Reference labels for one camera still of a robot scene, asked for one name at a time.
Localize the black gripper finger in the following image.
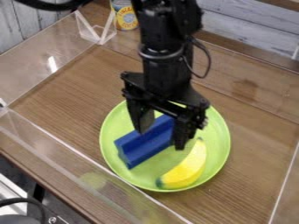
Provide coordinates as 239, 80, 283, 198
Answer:
125, 99, 154, 134
172, 112, 207, 151

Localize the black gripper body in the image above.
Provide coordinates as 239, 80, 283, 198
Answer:
120, 44, 209, 117

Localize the yellow toy banana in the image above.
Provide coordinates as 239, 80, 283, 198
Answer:
154, 138, 207, 189

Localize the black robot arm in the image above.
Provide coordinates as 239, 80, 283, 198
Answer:
120, 0, 211, 150

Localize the green round plate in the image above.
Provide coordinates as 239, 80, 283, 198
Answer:
98, 102, 231, 193

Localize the blue foam block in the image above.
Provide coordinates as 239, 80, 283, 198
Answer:
114, 115, 173, 169

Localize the yellow labelled can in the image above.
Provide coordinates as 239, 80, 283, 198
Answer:
109, 0, 137, 31

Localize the clear acrylic enclosure wall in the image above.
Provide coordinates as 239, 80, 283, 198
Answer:
0, 16, 299, 224

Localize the black cable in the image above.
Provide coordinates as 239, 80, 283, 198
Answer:
0, 197, 48, 224

